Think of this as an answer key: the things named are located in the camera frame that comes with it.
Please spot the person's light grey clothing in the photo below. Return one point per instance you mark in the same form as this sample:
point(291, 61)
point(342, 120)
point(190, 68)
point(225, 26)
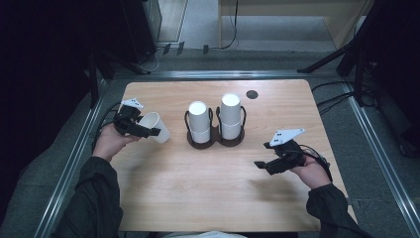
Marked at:
point(204, 235)

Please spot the person's left hand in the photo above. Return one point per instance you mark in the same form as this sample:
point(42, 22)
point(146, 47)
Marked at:
point(110, 142)

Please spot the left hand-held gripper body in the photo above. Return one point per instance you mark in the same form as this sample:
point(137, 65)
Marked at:
point(127, 119)

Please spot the grey tape mark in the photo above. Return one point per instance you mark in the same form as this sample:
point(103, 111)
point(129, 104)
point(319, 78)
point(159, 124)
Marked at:
point(350, 201)

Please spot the black round table grommet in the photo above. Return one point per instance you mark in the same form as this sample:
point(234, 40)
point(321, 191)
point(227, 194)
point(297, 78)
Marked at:
point(252, 94)

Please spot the black cabinet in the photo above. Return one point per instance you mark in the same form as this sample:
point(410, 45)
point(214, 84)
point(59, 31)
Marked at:
point(142, 29)

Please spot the tall stack of paper cups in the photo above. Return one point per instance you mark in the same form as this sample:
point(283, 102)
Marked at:
point(230, 112)

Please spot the black tripod stand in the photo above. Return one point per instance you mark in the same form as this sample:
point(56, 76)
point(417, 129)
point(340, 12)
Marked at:
point(353, 49)

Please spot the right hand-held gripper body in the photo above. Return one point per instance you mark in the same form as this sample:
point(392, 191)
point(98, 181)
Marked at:
point(287, 152)

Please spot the dark double cup holder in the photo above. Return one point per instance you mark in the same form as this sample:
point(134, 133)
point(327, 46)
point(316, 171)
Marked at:
point(215, 132)

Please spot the short stack of paper cups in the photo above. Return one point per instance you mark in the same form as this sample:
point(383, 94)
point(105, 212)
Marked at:
point(199, 120)

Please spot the white paper cup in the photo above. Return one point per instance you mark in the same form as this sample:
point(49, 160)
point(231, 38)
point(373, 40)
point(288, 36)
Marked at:
point(158, 124)

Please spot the light wooden furniture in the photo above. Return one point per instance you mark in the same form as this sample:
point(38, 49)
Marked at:
point(340, 20)

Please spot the person's right hand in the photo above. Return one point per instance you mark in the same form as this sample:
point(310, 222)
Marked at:
point(312, 173)

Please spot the metal floor rail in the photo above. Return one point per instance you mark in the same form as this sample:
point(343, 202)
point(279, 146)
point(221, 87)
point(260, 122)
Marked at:
point(224, 74)
point(383, 158)
point(71, 165)

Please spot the black metal stand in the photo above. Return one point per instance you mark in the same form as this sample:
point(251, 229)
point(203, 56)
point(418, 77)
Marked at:
point(94, 79)

